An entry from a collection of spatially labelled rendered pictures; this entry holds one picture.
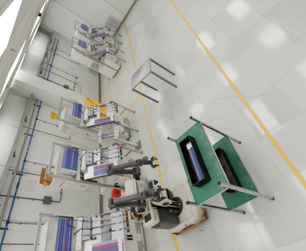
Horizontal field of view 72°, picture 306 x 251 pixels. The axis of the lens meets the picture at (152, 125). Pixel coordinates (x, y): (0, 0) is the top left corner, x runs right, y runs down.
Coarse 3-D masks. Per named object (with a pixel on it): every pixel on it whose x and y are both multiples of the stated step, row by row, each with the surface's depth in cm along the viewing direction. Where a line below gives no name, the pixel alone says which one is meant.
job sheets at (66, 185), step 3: (63, 183) 410; (66, 183) 412; (69, 183) 414; (72, 183) 416; (60, 186) 416; (63, 186) 418; (66, 186) 419; (69, 186) 421; (72, 186) 424; (75, 186) 426; (81, 186) 430; (84, 186) 432; (87, 186) 434
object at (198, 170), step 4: (188, 144) 252; (188, 148) 250; (192, 148) 245; (192, 152) 243; (192, 156) 241; (192, 160) 239; (196, 160) 235; (196, 164) 233; (196, 168) 231; (200, 168) 227; (196, 172) 229; (200, 172) 225; (200, 176) 223
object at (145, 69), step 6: (150, 60) 456; (144, 66) 464; (150, 66) 444; (162, 66) 479; (138, 72) 478; (144, 72) 454; (150, 72) 438; (132, 78) 493; (138, 78) 468; (144, 78) 451; (162, 78) 454; (132, 84) 482; (138, 84) 465; (144, 84) 522; (174, 84) 476; (132, 90) 479; (156, 90) 542; (144, 96) 498; (156, 102) 518
